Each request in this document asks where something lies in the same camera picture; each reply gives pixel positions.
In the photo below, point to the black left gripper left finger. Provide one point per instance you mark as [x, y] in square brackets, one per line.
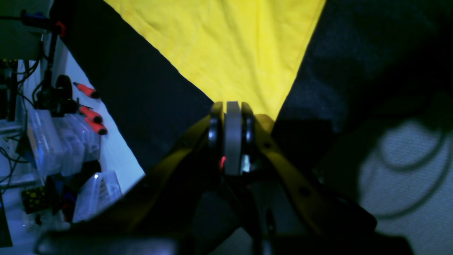
[154, 217]

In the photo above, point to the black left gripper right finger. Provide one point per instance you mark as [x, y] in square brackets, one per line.
[299, 216]

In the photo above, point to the yellow t-shirt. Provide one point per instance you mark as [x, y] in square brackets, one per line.
[232, 50]

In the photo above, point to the clear plastic box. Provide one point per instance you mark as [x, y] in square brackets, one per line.
[61, 145]

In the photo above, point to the black table cloth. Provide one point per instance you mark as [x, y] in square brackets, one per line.
[370, 110]

